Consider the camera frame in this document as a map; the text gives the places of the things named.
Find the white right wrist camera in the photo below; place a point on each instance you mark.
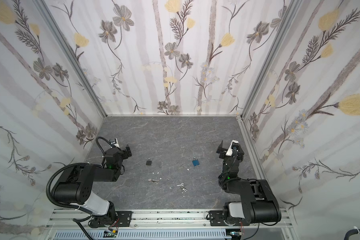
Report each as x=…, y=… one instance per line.
x=233, y=148

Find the aluminium mounting rail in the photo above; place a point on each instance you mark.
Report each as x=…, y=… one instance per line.
x=144, y=219

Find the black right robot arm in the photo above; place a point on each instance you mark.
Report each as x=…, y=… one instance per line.
x=257, y=205

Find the white slotted cable duct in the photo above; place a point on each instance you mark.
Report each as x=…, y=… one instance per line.
x=179, y=234

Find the blue padlock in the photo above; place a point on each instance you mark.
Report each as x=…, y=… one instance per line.
x=195, y=161

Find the black padlock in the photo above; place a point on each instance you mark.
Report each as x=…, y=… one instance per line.
x=149, y=162

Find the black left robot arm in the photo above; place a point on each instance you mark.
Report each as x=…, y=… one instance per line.
x=71, y=186

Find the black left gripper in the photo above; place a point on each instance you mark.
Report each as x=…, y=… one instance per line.
x=125, y=151

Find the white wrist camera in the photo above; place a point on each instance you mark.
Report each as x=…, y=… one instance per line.
x=114, y=143
x=233, y=148

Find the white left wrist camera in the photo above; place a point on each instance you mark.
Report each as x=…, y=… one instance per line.
x=114, y=143

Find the silver keys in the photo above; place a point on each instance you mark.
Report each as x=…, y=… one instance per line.
x=153, y=181

